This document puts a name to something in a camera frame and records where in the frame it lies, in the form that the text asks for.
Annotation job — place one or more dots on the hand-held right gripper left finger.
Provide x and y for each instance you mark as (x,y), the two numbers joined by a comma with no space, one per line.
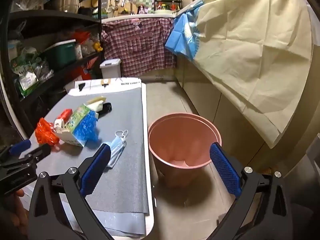
(96,170)

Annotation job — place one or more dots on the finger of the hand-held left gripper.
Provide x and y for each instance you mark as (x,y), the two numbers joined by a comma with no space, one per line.
(20,147)
(40,151)

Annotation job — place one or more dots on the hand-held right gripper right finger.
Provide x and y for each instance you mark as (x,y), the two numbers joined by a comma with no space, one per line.
(225,172)

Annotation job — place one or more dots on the orange plastic bag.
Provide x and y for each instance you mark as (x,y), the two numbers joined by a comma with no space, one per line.
(45,132)

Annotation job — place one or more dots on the blue face mask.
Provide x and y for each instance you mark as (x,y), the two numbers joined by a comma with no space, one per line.
(116,152)

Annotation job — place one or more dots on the green and white carton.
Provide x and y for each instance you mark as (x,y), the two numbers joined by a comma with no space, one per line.
(75,132)

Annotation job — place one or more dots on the blue plastic bag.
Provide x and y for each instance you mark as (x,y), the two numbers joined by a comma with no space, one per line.
(86,127)

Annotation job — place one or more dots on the pink plastic bin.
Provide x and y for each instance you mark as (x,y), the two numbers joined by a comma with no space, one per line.
(175,140)

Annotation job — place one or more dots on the person's left hand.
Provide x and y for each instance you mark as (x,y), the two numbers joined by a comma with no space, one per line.
(18,211)

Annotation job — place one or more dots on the red and white packet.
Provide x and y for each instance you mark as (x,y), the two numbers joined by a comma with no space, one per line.
(65,115)

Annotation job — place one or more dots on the grey table mat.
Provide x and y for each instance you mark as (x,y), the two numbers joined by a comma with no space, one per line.
(125,120)

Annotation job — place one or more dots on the small black object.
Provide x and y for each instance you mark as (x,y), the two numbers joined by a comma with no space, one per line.
(106,108)

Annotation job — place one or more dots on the white folded tissue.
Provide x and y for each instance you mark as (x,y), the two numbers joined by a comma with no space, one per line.
(97,106)

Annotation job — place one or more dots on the cream folded tissue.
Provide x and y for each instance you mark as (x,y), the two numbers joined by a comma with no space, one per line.
(94,100)

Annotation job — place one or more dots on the green snack packets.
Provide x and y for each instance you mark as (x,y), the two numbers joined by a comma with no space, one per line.
(25,76)

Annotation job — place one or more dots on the cream kitchen cabinet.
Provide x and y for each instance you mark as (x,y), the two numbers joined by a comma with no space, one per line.
(205,97)

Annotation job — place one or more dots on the grey ironing board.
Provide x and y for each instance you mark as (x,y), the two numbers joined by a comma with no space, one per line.
(117,82)

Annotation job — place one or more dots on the red cardboard box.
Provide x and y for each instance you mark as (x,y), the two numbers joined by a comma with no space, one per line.
(86,71)

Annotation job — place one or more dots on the green storage box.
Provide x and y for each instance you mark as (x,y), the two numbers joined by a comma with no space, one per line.
(61,53)

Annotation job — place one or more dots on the white lidded bin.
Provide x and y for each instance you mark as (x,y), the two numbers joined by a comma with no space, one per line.
(111,68)

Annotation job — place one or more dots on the yellow toy figure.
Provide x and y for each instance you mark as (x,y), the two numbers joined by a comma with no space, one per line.
(98,47)

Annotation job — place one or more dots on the cream cloth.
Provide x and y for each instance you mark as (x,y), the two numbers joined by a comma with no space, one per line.
(250,55)

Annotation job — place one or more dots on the red plaid shirt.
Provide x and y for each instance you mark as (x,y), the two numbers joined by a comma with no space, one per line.
(140,47)

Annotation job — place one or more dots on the black shelf rack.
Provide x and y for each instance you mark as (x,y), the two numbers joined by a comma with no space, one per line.
(50,16)

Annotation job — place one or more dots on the blue patterned cloth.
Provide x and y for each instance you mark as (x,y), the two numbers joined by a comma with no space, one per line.
(182,37)

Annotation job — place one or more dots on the metal faucet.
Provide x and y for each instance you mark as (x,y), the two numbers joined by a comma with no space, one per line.
(126,2)

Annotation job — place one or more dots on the black spice rack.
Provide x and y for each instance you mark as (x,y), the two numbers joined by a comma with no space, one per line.
(166,5)

